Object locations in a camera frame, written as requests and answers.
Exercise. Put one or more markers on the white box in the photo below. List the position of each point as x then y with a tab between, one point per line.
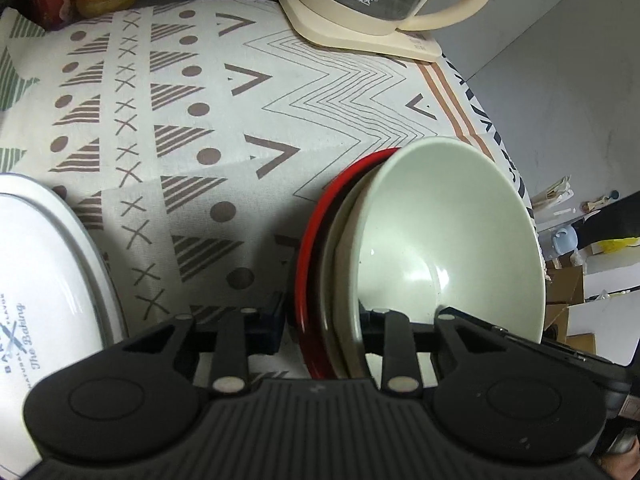
605	325

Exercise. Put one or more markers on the yellow item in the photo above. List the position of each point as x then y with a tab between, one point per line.
614	245

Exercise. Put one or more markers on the patterned tablecloth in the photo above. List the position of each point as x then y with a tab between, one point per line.
200	135

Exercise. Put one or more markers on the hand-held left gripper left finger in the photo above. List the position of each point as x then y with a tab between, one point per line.
276	322

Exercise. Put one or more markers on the cream bowl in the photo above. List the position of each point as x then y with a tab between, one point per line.
340	280

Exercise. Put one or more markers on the light blue plastic item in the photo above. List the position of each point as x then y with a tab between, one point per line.
564	241

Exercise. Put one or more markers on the cardboard box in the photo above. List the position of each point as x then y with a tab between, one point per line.
562	300

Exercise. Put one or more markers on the glass electric kettle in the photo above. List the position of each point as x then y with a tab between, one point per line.
340	30

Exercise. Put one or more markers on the red and black bowl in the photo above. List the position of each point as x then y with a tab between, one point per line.
306	285

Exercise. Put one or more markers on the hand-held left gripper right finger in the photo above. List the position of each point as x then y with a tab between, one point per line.
395	345

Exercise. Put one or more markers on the pale green bowl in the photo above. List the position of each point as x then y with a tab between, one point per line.
450	235

